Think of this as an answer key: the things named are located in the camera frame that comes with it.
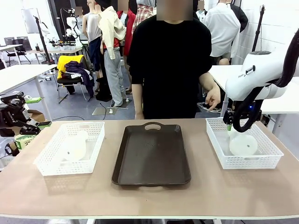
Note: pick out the mannequin with white shirt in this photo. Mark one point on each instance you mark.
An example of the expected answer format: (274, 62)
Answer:
(222, 30)

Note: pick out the white table behind person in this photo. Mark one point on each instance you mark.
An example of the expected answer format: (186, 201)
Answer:
(224, 74)

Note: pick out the mannequin with white tank top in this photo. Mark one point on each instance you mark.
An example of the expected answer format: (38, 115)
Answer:
(93, 35)

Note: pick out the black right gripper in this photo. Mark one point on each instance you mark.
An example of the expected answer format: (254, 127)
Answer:
(254, 109)

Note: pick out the grey mannequin base plate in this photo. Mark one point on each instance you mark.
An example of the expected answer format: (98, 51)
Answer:
(105, 110)

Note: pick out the mannequin with plaid shirt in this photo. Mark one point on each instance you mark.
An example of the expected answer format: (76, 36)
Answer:
(142, 16)

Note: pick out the black metal chair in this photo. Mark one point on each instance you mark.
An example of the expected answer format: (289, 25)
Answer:
(67, 81)

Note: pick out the mannequin with red jacket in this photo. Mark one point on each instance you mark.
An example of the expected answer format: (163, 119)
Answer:
(129, 30)

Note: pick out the brown cardboard box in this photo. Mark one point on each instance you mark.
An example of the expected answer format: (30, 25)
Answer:
(37, 115)

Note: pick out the person's left hand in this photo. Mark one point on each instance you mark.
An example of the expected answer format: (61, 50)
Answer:
(213, 96)

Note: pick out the cluttered workbench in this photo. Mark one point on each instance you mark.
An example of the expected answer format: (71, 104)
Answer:
(63, 49)

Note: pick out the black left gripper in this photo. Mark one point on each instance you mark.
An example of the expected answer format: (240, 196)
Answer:
(9, 116)

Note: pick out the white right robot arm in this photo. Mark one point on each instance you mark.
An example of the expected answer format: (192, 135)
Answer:
(257, 70)

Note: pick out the purple clothing pile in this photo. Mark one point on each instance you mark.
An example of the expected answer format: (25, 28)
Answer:
(79, 72)

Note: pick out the yellow garment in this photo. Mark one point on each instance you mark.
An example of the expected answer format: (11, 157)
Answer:
(63, 63)

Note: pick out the person's right hand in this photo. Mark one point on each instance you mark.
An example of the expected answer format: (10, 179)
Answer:
(139, 116)

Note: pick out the white perforated plastic basket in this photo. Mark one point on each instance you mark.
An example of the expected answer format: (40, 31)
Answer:
(70, 168)
(252, 163)

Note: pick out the person in black sweater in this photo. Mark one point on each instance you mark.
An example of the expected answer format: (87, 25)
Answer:
(168, 70)

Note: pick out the mannequin with cream jacket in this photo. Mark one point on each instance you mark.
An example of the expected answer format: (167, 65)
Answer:
(112, 46)

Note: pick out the white side table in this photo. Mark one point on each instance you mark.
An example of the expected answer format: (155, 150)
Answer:
(21, 74)

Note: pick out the black office chair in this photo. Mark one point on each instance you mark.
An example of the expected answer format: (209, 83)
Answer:
(19, 49)

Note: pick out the black hanging jacket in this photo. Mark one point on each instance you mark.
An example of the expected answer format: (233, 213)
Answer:
(240, 16)

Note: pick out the person's left forearm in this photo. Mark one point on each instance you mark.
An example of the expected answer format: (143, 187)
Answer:
(208, 81)

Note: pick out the green printed carton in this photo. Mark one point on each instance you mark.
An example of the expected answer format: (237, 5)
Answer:
(23, 141)

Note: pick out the thin black tripod stand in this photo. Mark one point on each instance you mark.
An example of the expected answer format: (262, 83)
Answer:
(258, 28)

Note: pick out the dark brown serving tray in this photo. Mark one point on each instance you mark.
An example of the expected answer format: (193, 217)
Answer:
(151, 158)

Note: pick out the white humanoid robot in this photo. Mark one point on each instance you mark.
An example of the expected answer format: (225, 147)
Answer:
(71, 25)

